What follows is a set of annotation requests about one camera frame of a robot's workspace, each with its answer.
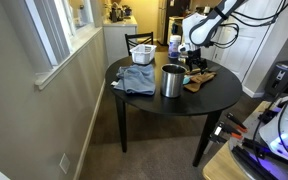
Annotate white vertical blinds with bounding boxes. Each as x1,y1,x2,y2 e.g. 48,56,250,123
23,0,72,67

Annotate black wooden chair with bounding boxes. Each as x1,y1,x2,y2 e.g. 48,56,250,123
124,31,155,57

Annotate steel utensil holder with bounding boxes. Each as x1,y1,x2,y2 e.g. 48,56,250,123
160,63,188,99

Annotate grey metal base plate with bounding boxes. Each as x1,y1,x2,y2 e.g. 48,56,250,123
228,111,288,180

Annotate black orange-tipped clamp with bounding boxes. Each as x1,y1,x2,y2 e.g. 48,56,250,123
225,112,248,134
217,121,243,140

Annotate black box appliance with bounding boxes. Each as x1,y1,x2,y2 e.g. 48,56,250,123
264,59,288,98

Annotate round black table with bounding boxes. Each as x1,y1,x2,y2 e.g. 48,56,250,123
104,51,243,168

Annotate light wooden spoon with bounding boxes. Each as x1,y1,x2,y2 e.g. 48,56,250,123
185,68,202,76

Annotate white wipes canister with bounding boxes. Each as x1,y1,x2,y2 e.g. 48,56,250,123
167,34,182,60

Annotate wide wooden spoon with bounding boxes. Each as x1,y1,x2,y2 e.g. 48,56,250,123
183,71,217,93

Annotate white panel door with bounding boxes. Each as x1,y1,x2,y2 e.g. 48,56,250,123
213,0,283,83

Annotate white wall vent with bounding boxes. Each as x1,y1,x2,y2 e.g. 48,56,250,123
59,152,71,175

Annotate black mounting rail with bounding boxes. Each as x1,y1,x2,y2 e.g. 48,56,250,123
231,144,280,180

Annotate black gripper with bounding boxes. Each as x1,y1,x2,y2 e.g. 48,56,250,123
185,48,209,74

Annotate black spatula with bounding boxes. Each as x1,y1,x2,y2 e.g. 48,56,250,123
207,66,222,74

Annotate white counter cabinet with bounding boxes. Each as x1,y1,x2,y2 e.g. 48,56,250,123
102,15,139,67

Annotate blue cloth towel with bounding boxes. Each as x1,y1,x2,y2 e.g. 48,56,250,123
110,63,157,96

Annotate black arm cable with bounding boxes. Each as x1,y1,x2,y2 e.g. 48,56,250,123
213,0,288,49

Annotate white plastic basket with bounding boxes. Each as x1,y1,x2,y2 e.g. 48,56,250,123
129,43,158,66

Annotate dark countertop appliances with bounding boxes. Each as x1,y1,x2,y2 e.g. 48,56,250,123
109,2,126,23

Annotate white window sill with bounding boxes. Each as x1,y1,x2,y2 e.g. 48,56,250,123
34,26,104,91

